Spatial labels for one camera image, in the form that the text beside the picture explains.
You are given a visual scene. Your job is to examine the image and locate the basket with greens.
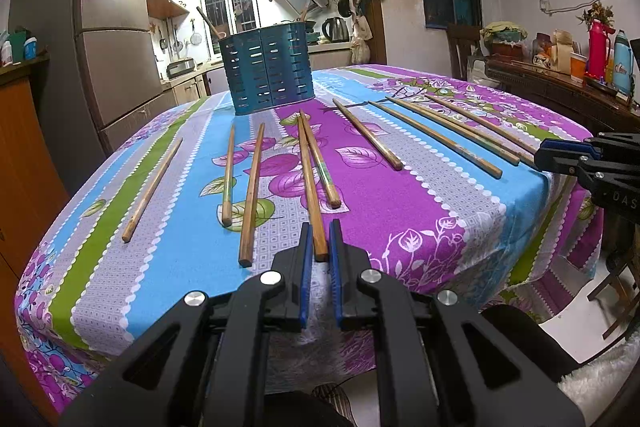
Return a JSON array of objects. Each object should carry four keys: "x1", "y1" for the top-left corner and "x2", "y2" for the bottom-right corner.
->
[{"x1": 480, "y1": 21, "x2": 528, "y2": 58}]

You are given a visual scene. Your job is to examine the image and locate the silver countertop cooker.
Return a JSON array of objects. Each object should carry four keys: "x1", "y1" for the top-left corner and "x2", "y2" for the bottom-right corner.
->
[{"x1": 166, "y1": 58, "x2": 197, "y2": 78}]

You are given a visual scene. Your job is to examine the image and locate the blue perforated chopstick holder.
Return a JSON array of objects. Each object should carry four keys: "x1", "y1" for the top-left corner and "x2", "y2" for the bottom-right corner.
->
[{"x1": 218, "y1": 23, "x2": 315, "y2": 116}]

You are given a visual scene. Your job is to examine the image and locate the blue water bottle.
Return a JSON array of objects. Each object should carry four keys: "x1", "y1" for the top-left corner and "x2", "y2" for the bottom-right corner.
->
[{"x1": 611, "y1": 29, "x2": 637, "y2": 96}]

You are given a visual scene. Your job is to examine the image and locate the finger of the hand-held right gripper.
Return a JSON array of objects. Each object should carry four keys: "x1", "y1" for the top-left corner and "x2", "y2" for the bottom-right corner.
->
[
  {"x1": 542, "y1": 132, "x2": 640, "y2": 160},
  {"x1": 534, "y1": 151, "x2": 640, "y2": 195}
]

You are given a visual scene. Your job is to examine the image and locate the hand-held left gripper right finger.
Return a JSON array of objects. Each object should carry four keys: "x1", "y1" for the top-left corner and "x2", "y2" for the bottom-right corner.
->
[{"x1": 330, "y1": 219, "x2": 586, "y2": 427}]

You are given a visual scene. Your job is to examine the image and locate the steel electric kettle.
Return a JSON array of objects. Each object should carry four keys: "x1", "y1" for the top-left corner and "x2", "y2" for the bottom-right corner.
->
[{"x1": 321, "y1": 17, "x2": 351, "y2": 44}]

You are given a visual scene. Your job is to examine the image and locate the orange wooden cabinet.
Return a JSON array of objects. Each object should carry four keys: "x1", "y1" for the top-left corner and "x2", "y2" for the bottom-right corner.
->
[{"x1": 0, "y1": 57, "x2": 71, "y2": 413}]

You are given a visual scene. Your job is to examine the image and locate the dried flowers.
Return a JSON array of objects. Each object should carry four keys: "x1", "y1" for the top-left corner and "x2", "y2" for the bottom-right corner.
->
[{"x1": 577, "y1": 1, "x2": 616, "y2": 28}]

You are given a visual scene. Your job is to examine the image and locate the white fleece garment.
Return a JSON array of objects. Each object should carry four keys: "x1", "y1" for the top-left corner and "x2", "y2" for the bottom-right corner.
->
[{"x1": 557, "y1": 337, "x2": 640, "y2": 427}]

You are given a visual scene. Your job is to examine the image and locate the dark wooden sideboard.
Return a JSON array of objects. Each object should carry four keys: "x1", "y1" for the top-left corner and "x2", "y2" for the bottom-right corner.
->
[{"x1": 482, "y1": 54, "x2": 640, "y2": 148}]

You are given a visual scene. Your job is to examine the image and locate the orange cup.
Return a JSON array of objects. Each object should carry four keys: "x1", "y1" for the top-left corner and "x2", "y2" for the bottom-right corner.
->
[{"x1": 570, "y1": 53, "x2": 590, "y2": 82}]

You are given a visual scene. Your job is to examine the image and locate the green plastic container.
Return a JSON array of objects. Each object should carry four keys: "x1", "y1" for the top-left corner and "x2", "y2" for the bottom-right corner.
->
[{"x1": 7, "y1": 29, "x2": 28, "y2": 62}]

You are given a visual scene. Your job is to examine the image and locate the red thermos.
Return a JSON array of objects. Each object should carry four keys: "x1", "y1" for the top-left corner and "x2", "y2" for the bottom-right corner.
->
[{"x1": 585, "y1": 19, "x2": 617, "y2": 80}]

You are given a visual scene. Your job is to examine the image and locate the wooden stool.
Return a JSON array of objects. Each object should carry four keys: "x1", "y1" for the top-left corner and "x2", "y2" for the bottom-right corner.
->
[{"x1": 587, "y1": 252, "x2": 640, "y2": 340}]

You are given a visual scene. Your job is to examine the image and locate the floral striped tablecloth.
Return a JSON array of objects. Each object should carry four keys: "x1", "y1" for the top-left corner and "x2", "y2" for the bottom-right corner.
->
[{"x1": 14, "y1": 64, "x2": 606, "y2": 413}]

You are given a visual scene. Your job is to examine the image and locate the beige paper bag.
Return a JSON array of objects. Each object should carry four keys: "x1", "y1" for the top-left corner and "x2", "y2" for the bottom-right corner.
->
[{"x1": 550, "y1": 29, "x2": 576, "y2": 70}]

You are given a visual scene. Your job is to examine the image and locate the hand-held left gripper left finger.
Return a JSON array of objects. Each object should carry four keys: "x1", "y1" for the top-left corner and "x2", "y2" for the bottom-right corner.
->
[{"x1": 59, "y1": 223, "x2": 314, "y2": 427}]

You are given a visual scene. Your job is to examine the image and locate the dark wooden chair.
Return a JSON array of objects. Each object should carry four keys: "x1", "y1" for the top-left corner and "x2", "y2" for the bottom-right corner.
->
[{"x1": 446, "y1": 23, "x2": 483, "y2": 80}]

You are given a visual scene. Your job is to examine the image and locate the beige kitchen base cabinets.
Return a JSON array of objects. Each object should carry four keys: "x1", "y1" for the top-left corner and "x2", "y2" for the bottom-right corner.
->
[{"x1": 162, "y1": 59, "x2": 231, "y2": 108}]

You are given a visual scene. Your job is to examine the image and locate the hanging cloth bags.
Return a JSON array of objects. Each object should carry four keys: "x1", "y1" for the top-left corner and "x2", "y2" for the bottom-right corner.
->
[{"x1": 347, "y1": 0, "x2": 375, "y2": 65}]

